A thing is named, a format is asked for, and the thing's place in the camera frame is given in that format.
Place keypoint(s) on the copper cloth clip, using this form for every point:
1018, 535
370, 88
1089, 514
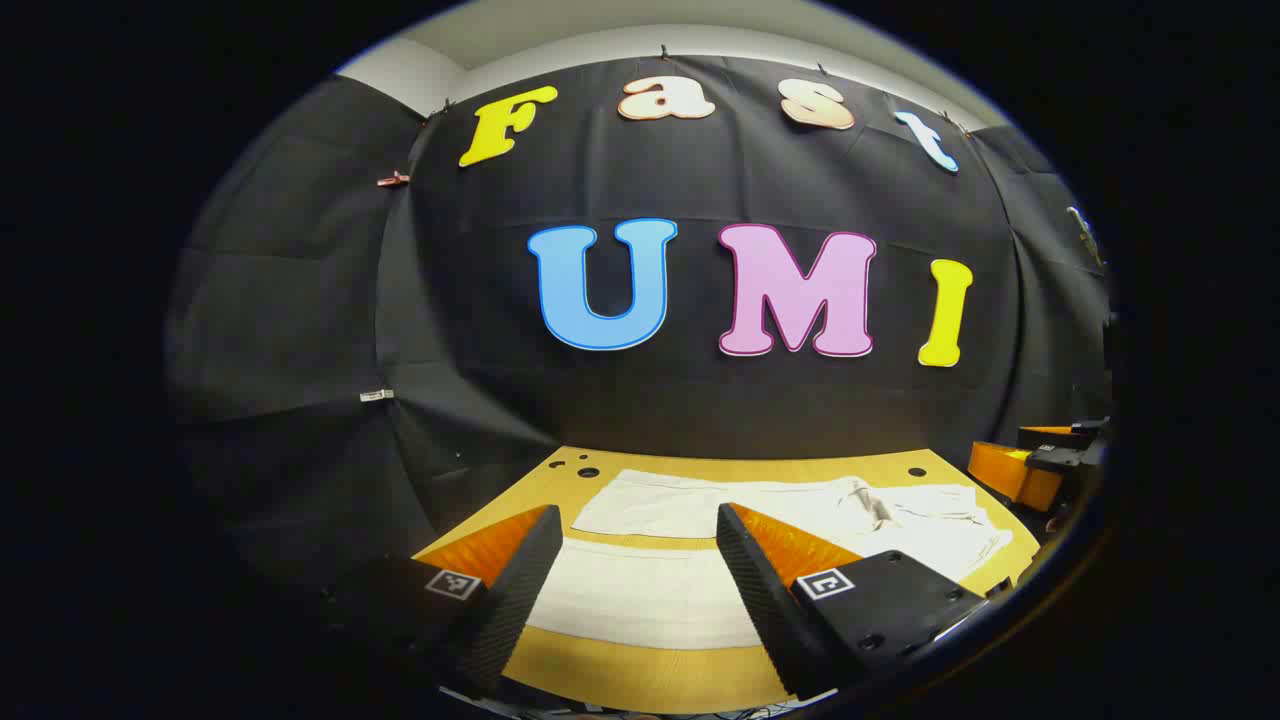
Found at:
393, 180

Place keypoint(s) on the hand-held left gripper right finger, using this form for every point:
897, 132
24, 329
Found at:
755, 590

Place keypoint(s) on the white cloth clip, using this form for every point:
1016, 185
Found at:
377, 395

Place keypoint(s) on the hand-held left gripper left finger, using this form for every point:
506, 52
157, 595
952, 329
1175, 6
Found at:
520, 585

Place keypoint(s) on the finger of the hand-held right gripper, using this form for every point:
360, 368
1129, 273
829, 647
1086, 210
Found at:
1010, 475
1045, 436

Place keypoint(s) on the white jeans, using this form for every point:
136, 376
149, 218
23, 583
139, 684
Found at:
640, 600

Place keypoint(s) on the black backdrop cloth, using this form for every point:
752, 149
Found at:
700, 400

